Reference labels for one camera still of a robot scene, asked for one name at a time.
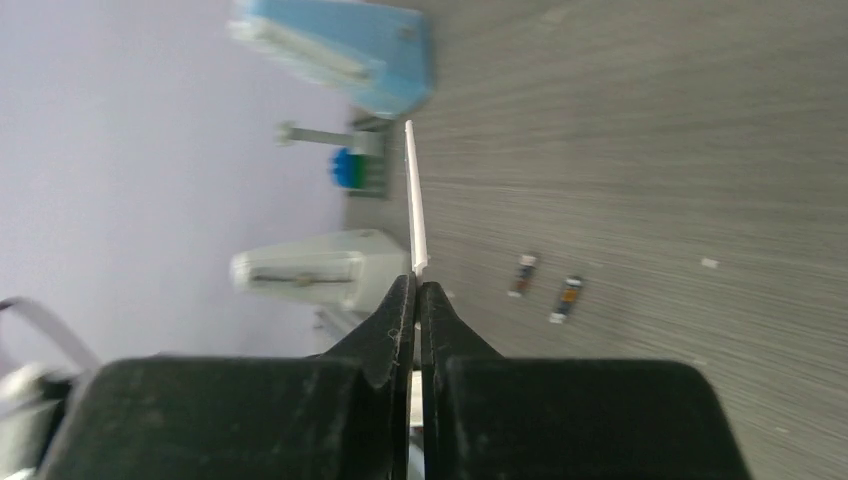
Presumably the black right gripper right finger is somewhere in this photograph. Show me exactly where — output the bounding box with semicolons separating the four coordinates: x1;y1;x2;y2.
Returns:
419;282;750;479

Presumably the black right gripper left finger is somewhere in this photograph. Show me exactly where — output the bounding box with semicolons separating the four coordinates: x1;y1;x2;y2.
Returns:
39;274;417;480

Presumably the black aaa battery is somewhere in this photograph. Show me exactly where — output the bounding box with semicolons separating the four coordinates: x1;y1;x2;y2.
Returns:
548;276;584;324
507;252;539;298

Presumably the white cup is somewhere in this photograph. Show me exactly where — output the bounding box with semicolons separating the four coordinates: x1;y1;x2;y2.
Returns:
230;229;410;313

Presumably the blue lego brick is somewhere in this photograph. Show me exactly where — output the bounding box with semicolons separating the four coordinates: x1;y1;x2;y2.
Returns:
331;147;367;190

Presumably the grey lego baseplate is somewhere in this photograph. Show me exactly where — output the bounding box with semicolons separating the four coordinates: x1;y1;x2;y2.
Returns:
347;116;395;200

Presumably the blue transparent plastic container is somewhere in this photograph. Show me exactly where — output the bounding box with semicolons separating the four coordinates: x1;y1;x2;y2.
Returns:
228;0;434;119

